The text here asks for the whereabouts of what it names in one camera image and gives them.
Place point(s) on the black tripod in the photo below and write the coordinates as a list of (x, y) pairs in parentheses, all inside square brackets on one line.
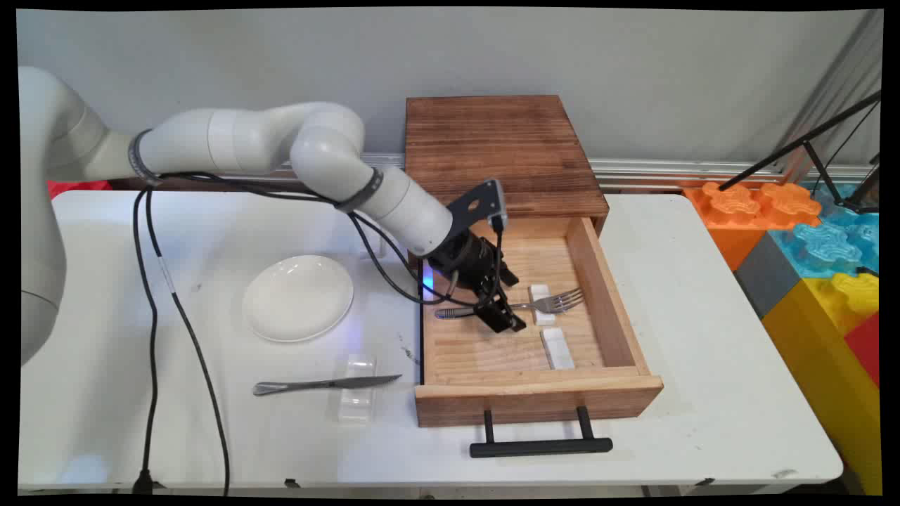
[(801, 144)]

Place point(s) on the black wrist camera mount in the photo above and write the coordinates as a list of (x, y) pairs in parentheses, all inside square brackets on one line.
[(481, 200)]

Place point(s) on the blue foam block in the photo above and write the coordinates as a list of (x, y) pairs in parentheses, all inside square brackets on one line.
[(830, 246)]

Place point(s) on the red foam block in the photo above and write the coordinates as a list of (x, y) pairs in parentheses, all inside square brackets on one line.
[(866, 344)]

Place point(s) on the orange foam block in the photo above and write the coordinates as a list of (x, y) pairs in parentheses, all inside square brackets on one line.
[(731, 211)]

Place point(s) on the light wooden drawer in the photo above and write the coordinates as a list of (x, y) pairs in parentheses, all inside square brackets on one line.
[(534, 400)]

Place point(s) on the aluminium rail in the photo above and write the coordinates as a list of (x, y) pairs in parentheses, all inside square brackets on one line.
[(668, 172)]

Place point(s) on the grey fabric curtain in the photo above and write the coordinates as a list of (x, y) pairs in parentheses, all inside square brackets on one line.
[(851, 70)]

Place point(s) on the dark wooden cabinet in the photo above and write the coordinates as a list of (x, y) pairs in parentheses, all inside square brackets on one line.
[(499, 147)]

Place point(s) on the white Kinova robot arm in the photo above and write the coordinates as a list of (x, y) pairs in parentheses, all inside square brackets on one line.
[(246, 140)]

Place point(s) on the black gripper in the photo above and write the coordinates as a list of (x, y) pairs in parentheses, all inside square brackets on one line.
[(467, 260)]

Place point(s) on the steel serrated table knife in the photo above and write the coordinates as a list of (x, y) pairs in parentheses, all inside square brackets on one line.
[(309, 385)]

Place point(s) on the white ceramic cutlery rest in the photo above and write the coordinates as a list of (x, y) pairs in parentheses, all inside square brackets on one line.
[(559, 351), (357, 404), (540, 292)]

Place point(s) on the red object behind table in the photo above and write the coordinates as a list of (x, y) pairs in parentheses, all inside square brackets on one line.
[(70, 188)]

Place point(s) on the white round plate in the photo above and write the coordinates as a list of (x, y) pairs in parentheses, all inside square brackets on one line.
[(299, 299)]

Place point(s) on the grey foam block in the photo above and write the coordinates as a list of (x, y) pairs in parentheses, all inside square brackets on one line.
[(770, 277)]

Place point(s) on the steel fork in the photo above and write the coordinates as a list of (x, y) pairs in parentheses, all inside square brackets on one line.
[(555, 303)]

